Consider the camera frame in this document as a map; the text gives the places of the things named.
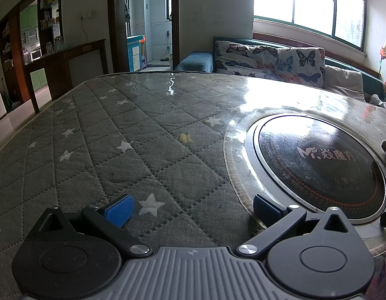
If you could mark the dark wooden console table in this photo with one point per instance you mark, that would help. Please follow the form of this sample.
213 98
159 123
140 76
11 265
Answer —
60 61

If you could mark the dark wooden door frame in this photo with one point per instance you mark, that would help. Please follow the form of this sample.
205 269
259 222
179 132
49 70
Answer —
116 25

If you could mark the dark wooden shelf unit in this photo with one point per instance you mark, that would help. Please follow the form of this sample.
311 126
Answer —
14 47

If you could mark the teal sofa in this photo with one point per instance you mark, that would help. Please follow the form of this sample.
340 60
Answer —
194 61

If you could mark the butterfly print cushion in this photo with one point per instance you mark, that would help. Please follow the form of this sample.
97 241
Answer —
302 65
243 57

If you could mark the mop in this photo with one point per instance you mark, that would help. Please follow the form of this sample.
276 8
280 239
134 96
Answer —
10 98

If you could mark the grey plush toy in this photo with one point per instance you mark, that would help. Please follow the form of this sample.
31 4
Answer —
376 99

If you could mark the pink flower toy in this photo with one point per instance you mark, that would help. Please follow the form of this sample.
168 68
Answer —
384 51

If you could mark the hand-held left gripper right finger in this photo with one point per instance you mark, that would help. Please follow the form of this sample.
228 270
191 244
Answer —
264 207

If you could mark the blue and white cabinet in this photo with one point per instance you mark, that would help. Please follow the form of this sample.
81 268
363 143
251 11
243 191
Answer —
135 51

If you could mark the round black heating plate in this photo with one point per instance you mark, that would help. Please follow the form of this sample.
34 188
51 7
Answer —
321 162

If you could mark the grey pillow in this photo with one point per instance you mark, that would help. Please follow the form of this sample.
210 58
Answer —
344 82

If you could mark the white microwave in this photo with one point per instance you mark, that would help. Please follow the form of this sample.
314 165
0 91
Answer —
35 55

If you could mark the white wall socket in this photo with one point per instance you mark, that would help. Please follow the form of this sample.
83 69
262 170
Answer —
86 15

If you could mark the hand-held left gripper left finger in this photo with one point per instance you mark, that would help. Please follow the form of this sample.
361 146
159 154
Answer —
119 210

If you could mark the green framed window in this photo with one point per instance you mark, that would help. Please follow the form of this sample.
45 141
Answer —
311 3

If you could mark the grey quilted star table cover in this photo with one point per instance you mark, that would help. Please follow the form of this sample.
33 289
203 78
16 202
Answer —
102 131

